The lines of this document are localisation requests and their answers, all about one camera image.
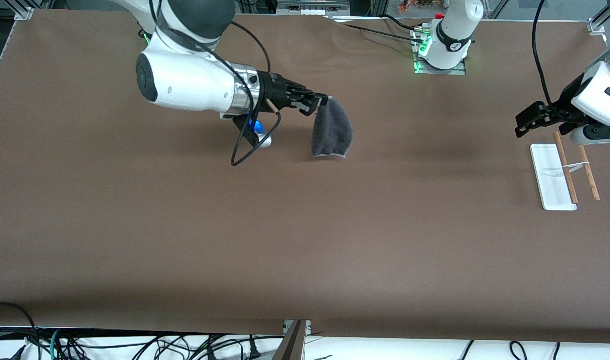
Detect grey towel with pink side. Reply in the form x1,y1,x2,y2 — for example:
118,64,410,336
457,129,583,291
311,96,354,160

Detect white towel rack wooden rods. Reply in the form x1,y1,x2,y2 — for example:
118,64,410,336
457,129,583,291
529,131,601,212

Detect brown table cover sheet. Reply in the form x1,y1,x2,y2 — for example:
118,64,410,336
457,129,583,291
0,9,610,345

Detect orange clutter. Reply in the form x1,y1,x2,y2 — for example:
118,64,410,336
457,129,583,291
398,0,448,14

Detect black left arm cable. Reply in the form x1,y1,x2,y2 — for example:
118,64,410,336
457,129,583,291
532,0,571,122

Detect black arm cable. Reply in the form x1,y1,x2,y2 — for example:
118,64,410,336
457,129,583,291
532,0,571,122
149,0,282,168

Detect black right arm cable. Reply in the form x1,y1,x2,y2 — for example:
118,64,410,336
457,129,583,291
149,0,282,168

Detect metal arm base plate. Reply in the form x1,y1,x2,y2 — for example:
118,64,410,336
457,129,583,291
411,27,468,77

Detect thin black cable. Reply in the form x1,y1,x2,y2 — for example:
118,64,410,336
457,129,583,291
329,17,428,46

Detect aluminium frame rail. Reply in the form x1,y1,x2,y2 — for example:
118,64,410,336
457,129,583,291
277,0,351,10

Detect thick black cable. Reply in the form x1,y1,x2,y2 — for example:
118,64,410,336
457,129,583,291
381,13,431,33

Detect aluminium profile bracket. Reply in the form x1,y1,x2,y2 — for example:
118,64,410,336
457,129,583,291
272,319,312,360

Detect black looping cable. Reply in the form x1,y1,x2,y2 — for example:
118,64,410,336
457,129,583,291
0,302,41,360

